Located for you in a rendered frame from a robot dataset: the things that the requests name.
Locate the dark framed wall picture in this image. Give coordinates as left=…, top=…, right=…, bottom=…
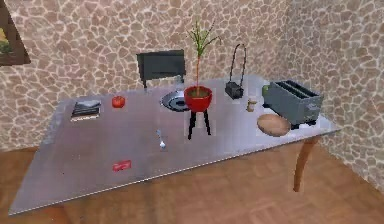
left=0, top=0, right=32, bottom=67

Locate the grey toaster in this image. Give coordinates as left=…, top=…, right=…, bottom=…
left=262, top=79, right=325, bottom=130

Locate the silver spoon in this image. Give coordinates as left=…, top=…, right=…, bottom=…
left=155, top=129, right=167, bottom=150

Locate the red pot house plant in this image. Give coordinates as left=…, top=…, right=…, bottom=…
left=183, top=19, right=222, bottom=141

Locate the red flat card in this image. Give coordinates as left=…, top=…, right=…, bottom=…
left=112, top=159, right=132, bottom=173

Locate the dark grey chair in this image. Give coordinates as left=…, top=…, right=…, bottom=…
left=136, top=49, right=187, bottom=90

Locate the red tomato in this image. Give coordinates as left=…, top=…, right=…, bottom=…
left=111, top=95, right=126, bottom=109

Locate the round brown bread loaf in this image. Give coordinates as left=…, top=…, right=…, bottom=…
left=256, top=113, right=292, bottom=138

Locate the grey metal table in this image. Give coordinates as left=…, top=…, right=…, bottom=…
left=8, top=75, right=342, bottom=217

